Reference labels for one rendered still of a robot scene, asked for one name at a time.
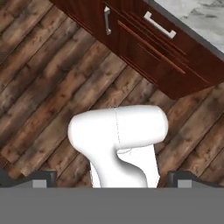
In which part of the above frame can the silver cupboard door handle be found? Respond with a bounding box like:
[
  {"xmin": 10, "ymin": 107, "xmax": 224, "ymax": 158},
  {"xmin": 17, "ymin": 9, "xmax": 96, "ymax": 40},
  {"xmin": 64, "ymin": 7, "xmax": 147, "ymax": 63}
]
[{"xmin": 103, "ymin": 5, "xmax": 113, "ymax": 36}]

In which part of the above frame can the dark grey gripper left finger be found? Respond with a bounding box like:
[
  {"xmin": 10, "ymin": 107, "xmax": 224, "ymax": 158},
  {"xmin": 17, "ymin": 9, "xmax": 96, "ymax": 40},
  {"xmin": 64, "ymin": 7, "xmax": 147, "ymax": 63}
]
[{"xmin": 0, "ymin": 168, "xmax": 57, "ymax": 189}]

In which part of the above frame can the dark red drawer front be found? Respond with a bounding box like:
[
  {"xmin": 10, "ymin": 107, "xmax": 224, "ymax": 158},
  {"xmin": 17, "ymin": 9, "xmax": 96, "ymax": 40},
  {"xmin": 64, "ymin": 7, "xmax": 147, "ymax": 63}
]
[{"xmin": 116, "ymin": 0, "xmax": 224, "ymax": 86}]

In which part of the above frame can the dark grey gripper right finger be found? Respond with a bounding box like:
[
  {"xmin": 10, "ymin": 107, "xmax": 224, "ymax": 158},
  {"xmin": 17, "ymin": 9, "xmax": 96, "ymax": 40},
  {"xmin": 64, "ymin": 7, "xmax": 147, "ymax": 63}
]
[{"xmin": 168, "ymin": 170, "xmax": 224, "ymax": 189}]

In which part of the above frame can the white rounded post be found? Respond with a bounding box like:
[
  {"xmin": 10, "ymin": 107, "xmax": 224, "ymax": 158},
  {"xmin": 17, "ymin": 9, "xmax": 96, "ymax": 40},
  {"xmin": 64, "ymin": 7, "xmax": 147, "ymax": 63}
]
[{"xmin": 67, "ymin": 104, "xmax": 170, "ymax": 189}]

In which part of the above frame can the white drawer handle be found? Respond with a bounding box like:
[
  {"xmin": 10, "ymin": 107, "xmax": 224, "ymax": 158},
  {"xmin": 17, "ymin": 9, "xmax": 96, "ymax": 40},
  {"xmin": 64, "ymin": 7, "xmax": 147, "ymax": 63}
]
[{"xmin": 143, "ymin": 10, "xmax": 178, "ymax": 40}]

